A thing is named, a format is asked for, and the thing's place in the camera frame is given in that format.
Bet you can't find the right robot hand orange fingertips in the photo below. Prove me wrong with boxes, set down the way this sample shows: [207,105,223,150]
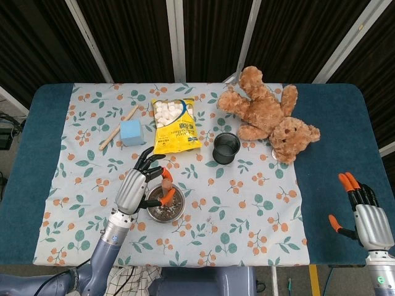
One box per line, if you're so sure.
[328,171,395,252]

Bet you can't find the white partition post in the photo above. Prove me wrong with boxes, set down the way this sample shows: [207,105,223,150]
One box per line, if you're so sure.
[64,0,114,83]
[312,0,385,84]
[222,0,263,84]
[165,0,188,83]

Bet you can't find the floral print tablecloth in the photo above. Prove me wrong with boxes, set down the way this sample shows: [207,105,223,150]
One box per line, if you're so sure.
[32,82,311,268]

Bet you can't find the stainless steel bowl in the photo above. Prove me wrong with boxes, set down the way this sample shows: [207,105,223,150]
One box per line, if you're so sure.
[144,183,187,223]

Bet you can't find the light blue foam cube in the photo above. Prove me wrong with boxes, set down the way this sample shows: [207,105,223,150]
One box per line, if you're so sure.
[119,120,145,146]

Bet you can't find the thin wooden stick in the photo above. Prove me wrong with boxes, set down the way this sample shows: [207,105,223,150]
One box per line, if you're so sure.
[98,104,139,151]

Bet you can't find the checkered cloth bag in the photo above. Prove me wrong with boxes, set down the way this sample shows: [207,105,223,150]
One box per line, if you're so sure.
[107,266,163,296]

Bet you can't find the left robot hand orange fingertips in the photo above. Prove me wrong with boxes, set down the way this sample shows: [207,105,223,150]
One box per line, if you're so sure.
[115,146,177,216]

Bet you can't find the white table leg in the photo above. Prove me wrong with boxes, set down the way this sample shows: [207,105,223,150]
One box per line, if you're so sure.
[270,266,279,296]

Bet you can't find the yellow marshmallow bag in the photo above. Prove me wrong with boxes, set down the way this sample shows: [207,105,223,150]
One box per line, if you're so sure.
[150,97,204,157]

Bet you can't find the black mesh pen cup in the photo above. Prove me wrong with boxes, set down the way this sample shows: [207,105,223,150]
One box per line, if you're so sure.
[212,133,241,165]

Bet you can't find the dark blue table cover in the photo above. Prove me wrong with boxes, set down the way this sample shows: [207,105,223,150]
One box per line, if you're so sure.
[0,83,395,268]

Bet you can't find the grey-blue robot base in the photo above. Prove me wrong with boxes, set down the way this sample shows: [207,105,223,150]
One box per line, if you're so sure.
[148,266,257,296]

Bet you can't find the brown teddy bear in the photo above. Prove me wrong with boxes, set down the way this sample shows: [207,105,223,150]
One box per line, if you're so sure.
[217,65,321,164]

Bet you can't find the black equipment box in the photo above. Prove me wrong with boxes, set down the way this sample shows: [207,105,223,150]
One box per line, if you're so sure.
[0,128,14,149]

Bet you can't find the wooden rolling pin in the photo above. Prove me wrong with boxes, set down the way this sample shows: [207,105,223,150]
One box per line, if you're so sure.
[160,179,173,201]

